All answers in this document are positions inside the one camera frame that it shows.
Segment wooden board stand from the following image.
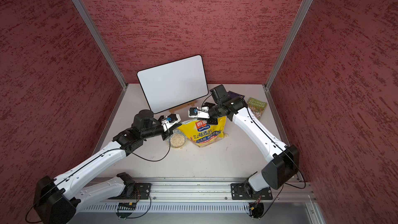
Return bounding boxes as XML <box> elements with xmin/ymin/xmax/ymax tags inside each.
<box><xmin>169</xmin><ymin>100</ymin><xmax>197</xmax><ymax>114</ymax></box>

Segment left corner aluminium post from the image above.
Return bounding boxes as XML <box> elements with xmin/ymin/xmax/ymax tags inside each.
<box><xmin>72</xmin><ymin>0</ymin><xmax>128</xmax><ymax>90</ymax></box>

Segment white board black frame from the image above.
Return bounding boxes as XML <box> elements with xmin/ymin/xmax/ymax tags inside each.
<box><xmin>137</xmin><ymin>55</ymin><xmax>208</xmax><ymax>114</ymax></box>

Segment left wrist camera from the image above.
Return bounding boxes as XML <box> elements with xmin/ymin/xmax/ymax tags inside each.
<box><xmin>158</xmin><ymin>114</ymin><xmax>182</xmax><ymax>132</ymax></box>

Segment yellow oats bag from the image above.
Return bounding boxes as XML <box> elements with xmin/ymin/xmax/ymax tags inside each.
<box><xmin>178</xmin><ymin>117</ymin><xmax>227</xmax><ymax>147</ymax></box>

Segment corner aluminium post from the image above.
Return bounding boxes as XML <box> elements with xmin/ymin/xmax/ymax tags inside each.
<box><xmin>264</xmin><ymin>0</ymin><xmax>313</xmax><ymax>92</ymax></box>
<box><xmin>72</xmin><ymin>0</ymin><xmax>128</xmax><ymax>90</ymax></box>

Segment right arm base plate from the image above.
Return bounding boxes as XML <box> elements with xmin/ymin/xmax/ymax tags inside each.
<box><xmin>230</xmin><ymin>183</ymin><xmax>273</xmax><ymax>200</ymax></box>

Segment green illustrated book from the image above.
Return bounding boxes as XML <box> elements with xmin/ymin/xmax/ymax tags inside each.
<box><xmin>247</xmin><ymin>97</ymin><xmax>268</xmax><ymax>120</ymax></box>

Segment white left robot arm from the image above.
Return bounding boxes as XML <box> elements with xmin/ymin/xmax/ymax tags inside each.
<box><xmin>33</xmin><ymin>110</ymin><xmax>181</xmax><ymax>224</ymax></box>

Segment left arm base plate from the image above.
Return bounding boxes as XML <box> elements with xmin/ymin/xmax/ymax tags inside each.
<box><xmin>110</xmin><ymin>183</ymin><xmax>152</xmax><ymax>202</ymax></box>

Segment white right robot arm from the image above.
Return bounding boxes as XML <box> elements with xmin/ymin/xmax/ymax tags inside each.
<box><xmin>204</xmin><ymin>97</ymin><xmax>300</xmax><ymax>192</ymax></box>

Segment dark blue book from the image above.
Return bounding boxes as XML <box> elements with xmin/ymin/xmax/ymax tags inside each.
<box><xmin>228</xmin><ymin>91</ymin><xmax>245</xmax><ymax>99</ymax></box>

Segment right corner aluminium post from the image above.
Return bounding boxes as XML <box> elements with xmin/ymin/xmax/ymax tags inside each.
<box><xmin>264</xmin><ymin>0</ymin><xmax>313</xmax><ymax>92</ymax></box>

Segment aluminium frame rail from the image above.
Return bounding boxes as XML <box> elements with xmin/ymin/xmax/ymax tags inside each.
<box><xmin>93</xmin><ymin>177</ymin><xmax>316</xmax><ymax>203</ymax></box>

